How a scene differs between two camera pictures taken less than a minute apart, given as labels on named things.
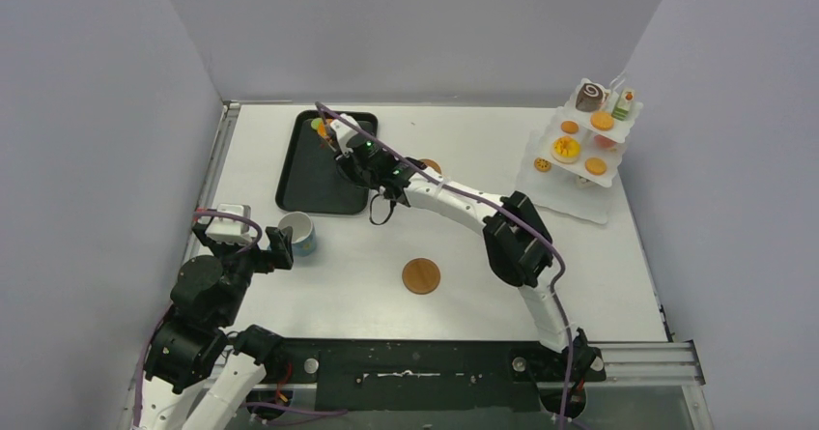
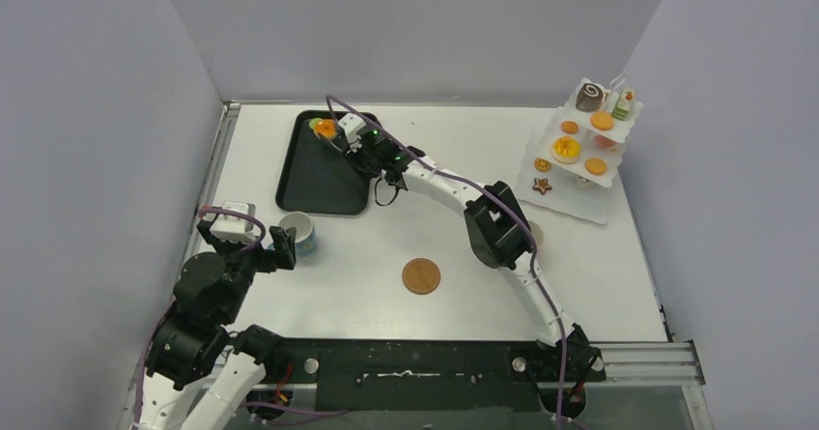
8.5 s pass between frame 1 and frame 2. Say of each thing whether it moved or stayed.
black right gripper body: moved
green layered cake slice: stayed
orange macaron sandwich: stayed
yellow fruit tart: stayed
